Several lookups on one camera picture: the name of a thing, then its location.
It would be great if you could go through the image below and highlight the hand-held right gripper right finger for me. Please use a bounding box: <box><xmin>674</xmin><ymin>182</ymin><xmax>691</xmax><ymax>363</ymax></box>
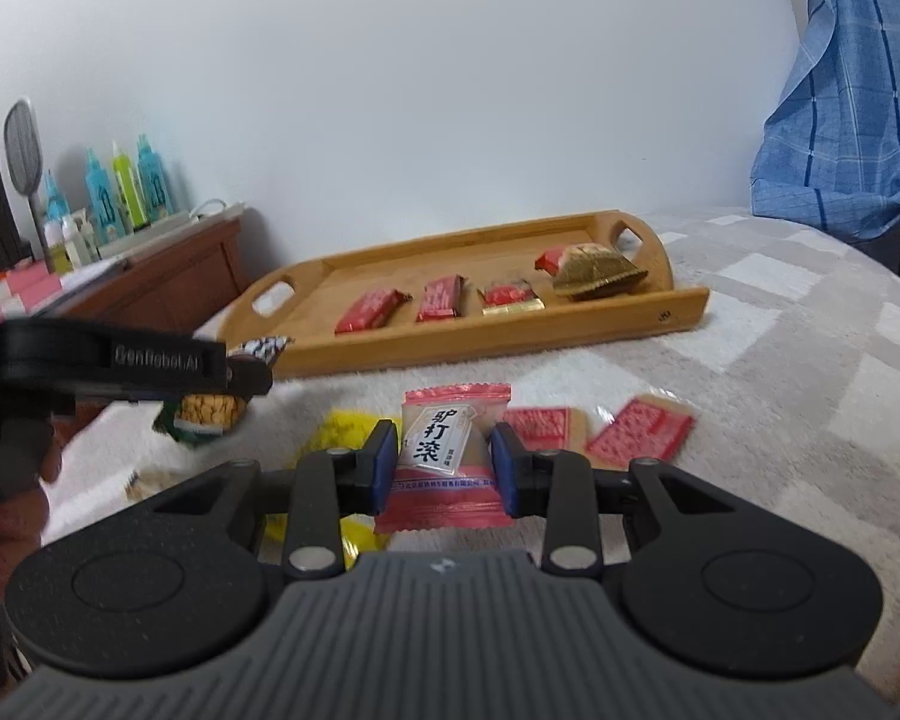
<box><xmin>491</xmin><ymin>422</ymin><xmax>732</xmax><ymax>581</ymax></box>

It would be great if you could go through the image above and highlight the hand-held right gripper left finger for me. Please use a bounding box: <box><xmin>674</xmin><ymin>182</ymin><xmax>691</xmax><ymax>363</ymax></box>
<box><xmin>150</xmin><ymin>420</ymin><xmax>401</xmax><ymax>581</ymax></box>

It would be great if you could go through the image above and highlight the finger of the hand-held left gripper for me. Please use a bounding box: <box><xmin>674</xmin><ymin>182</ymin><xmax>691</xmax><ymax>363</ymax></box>
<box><xmin>223</xmin><ymin>355</ymin><xmax>275</xmax><ymax>400</ymax></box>

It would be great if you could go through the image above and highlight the brown peanut snack packet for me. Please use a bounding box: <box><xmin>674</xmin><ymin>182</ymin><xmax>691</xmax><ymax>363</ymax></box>
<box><xmin>176</xmin><ymin>335</ymin><xmax>295</xmax><ymax>432</ymax></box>

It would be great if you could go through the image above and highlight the yellow snack packet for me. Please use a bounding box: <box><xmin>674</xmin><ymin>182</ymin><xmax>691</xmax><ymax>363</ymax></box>
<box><xmin>268</xmin><ymin>409</ymin><xmax>392</xmax><ymax>565</ymax></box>

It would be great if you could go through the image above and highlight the pink snack packet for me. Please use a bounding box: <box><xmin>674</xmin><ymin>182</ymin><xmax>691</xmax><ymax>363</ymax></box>
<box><xmin>586</xmin><ymin>396</ymin><xmax>697</xmax><ymax>466</ymax></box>
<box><xmin>375</xmin><ymin>382</ymin><xmax>512</xmax><ymax>535</ymax></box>
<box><xmin>504</xmin><ymin>406</ymin><xmax>590</xmax><ymax>458</ymax></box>

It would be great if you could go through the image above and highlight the green pea snack packet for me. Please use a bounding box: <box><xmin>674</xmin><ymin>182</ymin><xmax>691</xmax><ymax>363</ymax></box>
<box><xmin>154</xmin><ymin>401</ymin><xmax>233</xmax><ymax>452</ymax></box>

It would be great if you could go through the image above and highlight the dark red bar packet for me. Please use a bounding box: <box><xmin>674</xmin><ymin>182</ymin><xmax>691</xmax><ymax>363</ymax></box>
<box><xmin>418</xmin><ymin>277</ymin><xmax>466</xmax><ymax>323</ymax></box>
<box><xmin>335</xmin><ymin>291</ymin><xmax>410</xmax><ymax>335</ymax></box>

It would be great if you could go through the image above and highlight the cream gold snack packet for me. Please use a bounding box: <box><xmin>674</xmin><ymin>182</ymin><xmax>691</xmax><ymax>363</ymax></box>
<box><xmin>124</xmin><ymin>469</ymin><xmax>166</xmax><ymax>503</ymax></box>

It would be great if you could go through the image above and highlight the wooden tray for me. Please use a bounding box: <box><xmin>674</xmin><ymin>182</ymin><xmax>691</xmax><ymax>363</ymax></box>
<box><xmin>214</xmin><ymin>210</ymin><xmax>710</xmax><ymax>380</ymax></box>

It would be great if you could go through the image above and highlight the red cherry candy packet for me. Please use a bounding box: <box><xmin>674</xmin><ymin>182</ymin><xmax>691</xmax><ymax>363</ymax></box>
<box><xmin>478</xmin><ymin>279</ymin><xmax>546</xmax><ymax>316</ymax></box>

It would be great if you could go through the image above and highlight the red gold nut packet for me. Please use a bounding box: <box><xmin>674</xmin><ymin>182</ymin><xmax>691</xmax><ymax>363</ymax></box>
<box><xmin>535</xmin><ymin>242</ymin><xmax>650</xmax><ymax>302</ymax></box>

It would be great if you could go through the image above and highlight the person's left hand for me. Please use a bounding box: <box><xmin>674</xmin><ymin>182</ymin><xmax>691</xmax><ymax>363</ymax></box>
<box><xmin>0</xmin><ymin>442</ymin><xmax>65</xmax><ymax>602</ymax></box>

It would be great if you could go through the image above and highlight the stack of papers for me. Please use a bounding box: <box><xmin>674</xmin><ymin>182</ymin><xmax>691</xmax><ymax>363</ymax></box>
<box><xmin>49</xmin><ymin>255</ymin><xmax>132</xmax><ymax>308</ymax></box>

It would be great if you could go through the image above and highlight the pink box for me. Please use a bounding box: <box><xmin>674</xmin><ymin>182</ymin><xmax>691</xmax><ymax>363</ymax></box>
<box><xmin>0</xmin><ymin>264</ymin><xmax>62</xmax><ymax>320</ymax></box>

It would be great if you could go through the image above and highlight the white plastic bottle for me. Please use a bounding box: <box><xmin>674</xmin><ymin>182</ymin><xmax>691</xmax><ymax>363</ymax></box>
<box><xmin>64</xmin><ymin>214</ymin><xmax>95</xmax><ymax>267</ymax></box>
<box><xmin>45</xmin><ymin>216</ymin><xmax>72</xmax><ymax>275</ymax></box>

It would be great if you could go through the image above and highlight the brown wooden dresser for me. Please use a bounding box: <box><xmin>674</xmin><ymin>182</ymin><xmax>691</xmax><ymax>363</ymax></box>
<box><xmin>49</xmin><ymin>210</ymin><xmax>247</xmax><ymax>458</ymax></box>

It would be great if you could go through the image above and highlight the small teal bottle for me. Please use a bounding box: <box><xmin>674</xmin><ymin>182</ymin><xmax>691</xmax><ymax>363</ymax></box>
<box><xmin>41</xmin><ymin>172</ymin><xmax>72</xmax><ymax>230</ymax></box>

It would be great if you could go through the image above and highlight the teal spray bottle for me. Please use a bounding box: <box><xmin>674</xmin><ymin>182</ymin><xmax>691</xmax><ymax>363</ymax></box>
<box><xmin>84</xmin><ymin>148</ymin><xmax>125</xmax><ymax>241</ymax></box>
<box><xmin>136</xmin><ymin>133</ymin><xmax>172</xmax><ymax>218</ymax></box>

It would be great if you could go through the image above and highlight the green spray bottle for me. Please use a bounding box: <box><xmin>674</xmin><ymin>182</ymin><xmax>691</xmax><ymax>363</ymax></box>
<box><xmin>112</xmin><ymin>141</ymin><xmax>149</xmax><ymax>230</ymax></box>

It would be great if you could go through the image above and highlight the electric fly swatter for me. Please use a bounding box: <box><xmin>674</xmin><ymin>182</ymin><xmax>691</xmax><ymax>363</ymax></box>
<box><xmin>4</xmin><ymin>97</ymin><xmax>50</xmax><ymax>271</ymax></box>

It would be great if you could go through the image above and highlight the blue plaid shirt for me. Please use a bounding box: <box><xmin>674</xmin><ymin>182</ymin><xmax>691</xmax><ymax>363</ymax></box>
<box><xmin>750</xmin><ymin>0</ymin><xmax>900</xmax><ymax>245</ymax></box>

